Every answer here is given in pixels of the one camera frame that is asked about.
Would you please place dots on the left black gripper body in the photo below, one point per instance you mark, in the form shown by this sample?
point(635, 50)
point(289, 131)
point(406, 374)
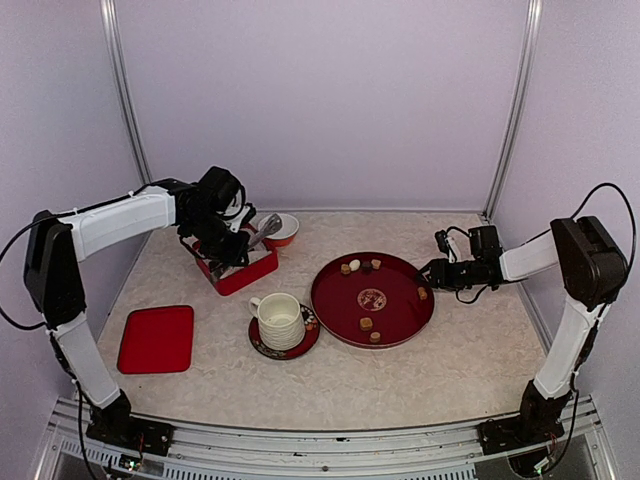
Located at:
point(216, 242)

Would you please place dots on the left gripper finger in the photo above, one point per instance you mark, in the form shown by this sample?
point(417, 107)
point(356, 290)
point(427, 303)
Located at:
point(238, 252)
point(215, 265)

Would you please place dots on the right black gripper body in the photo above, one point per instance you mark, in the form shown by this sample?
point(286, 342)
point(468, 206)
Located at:
point(453, 280)

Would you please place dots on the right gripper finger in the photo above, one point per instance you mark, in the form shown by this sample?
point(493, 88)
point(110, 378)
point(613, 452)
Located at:
point(432, 284)
point(427, 271)

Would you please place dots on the metal serving tongs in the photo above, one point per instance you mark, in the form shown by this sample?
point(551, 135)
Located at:
point(272, 225)

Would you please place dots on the round dark red tray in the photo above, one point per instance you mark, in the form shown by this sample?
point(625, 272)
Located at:
point(388, 295)

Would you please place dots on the tan ridged square chocolate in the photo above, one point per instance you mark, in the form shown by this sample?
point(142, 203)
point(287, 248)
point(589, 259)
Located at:
point(365, 324)

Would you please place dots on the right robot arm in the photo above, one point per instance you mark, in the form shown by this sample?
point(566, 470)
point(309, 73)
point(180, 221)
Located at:
point(594, 270)

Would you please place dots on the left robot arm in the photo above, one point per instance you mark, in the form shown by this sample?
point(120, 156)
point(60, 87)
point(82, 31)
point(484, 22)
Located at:
point(212, 210)

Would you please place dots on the tan chocolate near rim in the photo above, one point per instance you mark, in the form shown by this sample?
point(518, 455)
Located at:
point(422, 292)

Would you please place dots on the red chocolate box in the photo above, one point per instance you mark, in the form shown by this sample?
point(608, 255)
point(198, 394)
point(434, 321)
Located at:
point(238, 278)

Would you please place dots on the white and tan chocolate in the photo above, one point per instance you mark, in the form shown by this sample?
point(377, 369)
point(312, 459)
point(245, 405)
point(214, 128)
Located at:
point(350, 267)

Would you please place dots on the white and orange bowl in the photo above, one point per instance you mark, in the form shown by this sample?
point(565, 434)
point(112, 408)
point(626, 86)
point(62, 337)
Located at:
point(288, 231)

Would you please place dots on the cream ceramic mug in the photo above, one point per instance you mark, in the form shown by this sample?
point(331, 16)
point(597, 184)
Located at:
point(280, 321)

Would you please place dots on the floral dark red saucer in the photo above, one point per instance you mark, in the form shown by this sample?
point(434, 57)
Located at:
point(312, 332)

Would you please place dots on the red box lid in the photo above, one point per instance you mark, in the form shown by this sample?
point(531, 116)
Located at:
point(157, 340)

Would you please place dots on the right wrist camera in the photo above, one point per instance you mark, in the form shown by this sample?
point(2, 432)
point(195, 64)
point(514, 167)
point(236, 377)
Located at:
point(447, 245)

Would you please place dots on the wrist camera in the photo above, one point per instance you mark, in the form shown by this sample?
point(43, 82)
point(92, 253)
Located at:
point(447, 245)
point(242, 217)

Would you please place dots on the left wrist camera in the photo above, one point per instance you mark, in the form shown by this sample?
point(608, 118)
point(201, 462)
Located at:
point(242, 217)

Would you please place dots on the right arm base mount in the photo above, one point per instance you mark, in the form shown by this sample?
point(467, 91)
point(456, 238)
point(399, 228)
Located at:
point(497, 436)

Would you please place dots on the left aluminium frame post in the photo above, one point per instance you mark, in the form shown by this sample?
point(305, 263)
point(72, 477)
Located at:
point(108, 10)

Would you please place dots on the aluminium frame post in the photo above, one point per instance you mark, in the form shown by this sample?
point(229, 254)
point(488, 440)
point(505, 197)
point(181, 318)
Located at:
point(108, 10)
point(517, 107)

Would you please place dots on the front aluminium rail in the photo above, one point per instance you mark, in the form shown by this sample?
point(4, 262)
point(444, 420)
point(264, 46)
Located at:
point(204, 451)

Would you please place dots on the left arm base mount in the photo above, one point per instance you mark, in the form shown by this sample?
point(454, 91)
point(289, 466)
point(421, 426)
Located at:
point(140, 435)

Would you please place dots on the right aluminium frame post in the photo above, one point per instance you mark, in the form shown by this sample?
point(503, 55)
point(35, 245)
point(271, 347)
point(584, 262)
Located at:
point(517, 107)

